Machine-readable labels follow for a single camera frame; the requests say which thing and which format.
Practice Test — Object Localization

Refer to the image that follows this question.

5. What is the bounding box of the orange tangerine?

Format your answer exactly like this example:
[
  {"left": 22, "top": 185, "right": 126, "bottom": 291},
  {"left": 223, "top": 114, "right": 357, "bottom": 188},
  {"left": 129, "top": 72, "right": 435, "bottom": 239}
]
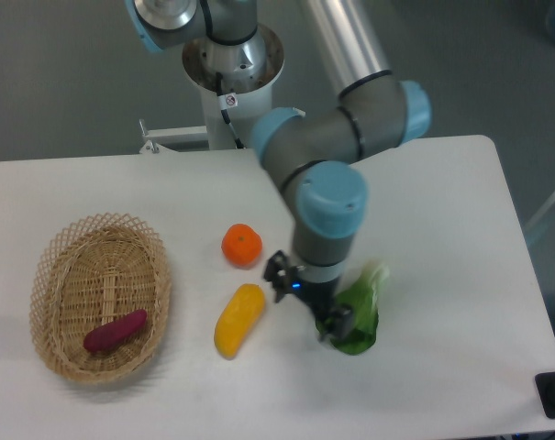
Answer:
[{"left": 221, "top": 224, "right": 262, "bottom": 268}]

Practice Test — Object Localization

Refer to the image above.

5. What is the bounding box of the yellow mango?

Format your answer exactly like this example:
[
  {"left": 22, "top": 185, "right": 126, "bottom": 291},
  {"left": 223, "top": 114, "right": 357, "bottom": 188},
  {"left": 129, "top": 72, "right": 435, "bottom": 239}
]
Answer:
[{"left": 214, "top": 284, "right": 265, "bottom": 359}]

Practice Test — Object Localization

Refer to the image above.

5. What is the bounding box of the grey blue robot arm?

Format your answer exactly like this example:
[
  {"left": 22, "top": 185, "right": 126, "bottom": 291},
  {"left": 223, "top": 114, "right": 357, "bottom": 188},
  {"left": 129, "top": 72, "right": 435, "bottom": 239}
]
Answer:
[{"left": 126, "top": 1, "right": 431, "bottom": 340}]

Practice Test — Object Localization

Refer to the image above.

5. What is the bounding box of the white frame at right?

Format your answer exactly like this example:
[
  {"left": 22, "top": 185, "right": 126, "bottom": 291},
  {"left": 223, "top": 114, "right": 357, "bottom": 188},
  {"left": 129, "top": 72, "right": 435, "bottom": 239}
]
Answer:
[{"left": 523, "top": 190, "right": 555, "bottom": 247}]

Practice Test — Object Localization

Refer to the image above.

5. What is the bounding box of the woven wicker basket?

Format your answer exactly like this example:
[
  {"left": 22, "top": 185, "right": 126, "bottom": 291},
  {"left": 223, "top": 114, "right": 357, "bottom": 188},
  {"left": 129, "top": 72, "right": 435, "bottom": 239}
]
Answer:
[{"left": 29, "top": 213, "right": 172, "bottom": 385}]

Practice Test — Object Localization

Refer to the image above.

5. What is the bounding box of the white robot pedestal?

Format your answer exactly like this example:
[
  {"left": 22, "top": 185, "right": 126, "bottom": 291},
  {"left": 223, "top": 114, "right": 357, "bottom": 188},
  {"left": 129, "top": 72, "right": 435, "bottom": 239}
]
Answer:
[{"left": 137, "top": 22, "right": 287, "bottom": 155}]

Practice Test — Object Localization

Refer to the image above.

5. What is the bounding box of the black cable on pedestal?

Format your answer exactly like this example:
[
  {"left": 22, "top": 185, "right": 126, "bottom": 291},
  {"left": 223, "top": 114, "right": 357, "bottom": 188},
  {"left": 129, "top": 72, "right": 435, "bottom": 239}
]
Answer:
[{"left": 215, "top": 72, "right": 246, "bottom": 150}]

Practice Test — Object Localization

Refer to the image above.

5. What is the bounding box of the green bok choy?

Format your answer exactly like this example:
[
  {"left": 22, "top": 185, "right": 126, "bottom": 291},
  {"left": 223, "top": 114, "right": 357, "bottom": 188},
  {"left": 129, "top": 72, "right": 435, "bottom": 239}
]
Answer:
[{"left": 315, "top": 259, "right": 390, "bottom": 356}]

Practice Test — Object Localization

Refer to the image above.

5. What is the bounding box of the purple sweet potato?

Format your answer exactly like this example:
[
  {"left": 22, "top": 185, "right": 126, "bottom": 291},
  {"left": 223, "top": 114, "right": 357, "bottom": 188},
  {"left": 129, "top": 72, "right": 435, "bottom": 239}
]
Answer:
[{"left": 83, "top": 309, "right": 148, "bottom": 353}]

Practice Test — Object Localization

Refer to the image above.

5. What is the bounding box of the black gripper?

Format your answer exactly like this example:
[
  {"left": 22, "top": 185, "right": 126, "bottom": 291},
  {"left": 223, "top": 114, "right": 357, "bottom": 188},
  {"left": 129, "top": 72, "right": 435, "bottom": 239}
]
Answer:
[{"left": 263, "top": 250, "right": 354, "bottom": 341}]

